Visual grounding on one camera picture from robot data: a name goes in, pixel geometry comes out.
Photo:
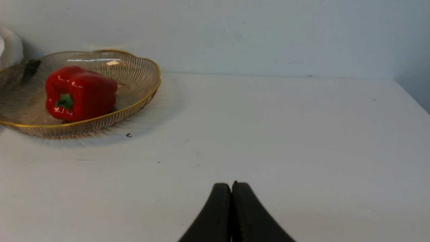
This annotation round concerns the white cloth tote bag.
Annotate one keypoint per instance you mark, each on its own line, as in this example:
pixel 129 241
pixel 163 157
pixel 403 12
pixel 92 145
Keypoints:
pixel 11 48

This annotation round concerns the red bell pepper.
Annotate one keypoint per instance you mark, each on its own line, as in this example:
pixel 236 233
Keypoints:
pixel 74 94

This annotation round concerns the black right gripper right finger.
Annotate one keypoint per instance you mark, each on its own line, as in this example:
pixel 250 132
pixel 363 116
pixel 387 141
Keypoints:
pixel 251 222

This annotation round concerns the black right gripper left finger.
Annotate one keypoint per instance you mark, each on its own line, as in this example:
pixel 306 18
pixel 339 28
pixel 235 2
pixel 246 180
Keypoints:
pixel 212 223

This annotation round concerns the gold rimmed glass plate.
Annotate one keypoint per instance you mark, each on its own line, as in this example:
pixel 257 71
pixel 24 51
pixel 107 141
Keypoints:
pixel 23 93

